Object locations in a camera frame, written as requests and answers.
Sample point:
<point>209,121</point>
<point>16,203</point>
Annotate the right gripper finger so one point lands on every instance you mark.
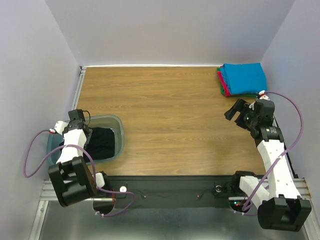
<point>241,122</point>
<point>238,106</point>

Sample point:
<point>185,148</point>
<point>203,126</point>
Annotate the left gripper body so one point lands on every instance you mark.
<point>89,136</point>

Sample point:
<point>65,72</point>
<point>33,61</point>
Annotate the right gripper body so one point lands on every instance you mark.
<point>241,116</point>

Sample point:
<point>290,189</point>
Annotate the black t-shirt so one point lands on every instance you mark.
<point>101,145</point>

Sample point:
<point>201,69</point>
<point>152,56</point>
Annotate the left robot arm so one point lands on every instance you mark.
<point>71,178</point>

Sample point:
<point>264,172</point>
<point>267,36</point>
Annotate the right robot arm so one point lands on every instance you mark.
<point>279,204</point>

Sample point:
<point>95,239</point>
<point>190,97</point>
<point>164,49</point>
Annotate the folded red t-shirt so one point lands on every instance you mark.
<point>223,86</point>

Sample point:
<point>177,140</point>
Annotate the folded green t-shirt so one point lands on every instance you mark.
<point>250,95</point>

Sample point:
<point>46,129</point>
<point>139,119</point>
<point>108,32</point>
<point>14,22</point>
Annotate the folded blue t-shirt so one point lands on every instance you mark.
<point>247,78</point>

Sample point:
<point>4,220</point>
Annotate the clear blue plastic bin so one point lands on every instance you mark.
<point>115,137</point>

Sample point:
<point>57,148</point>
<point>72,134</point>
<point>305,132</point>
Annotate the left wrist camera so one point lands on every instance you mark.
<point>78,115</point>

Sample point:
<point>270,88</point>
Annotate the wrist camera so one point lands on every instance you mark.
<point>264,108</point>
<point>78,115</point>

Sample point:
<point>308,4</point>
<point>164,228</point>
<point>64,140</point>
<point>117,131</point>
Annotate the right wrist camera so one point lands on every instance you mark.
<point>264,108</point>

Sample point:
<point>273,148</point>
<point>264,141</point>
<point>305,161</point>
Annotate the left aluminium side rail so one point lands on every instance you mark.
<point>79,87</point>

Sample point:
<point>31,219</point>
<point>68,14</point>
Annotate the aluminium frame rail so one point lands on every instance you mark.
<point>48,193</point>

